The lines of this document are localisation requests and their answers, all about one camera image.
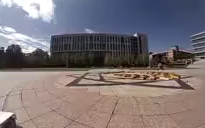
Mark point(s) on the row of small trees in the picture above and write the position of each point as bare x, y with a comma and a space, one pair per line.
123, 60

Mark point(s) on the dark glass curved building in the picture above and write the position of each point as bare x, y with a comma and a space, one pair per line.
90, 41

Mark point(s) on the stone paved plaza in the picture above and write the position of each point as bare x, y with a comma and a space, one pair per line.
90, 106

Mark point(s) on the star ground ornament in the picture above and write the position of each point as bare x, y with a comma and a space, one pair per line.
146, 76

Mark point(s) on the brown building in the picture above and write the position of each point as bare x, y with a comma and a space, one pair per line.
181, 54

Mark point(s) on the dark group of trees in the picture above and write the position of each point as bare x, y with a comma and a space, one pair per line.
13, 58

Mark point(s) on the white layered building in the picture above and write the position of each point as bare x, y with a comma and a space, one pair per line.
203, 43

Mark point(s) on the white box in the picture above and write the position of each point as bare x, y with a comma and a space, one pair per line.
1, 117

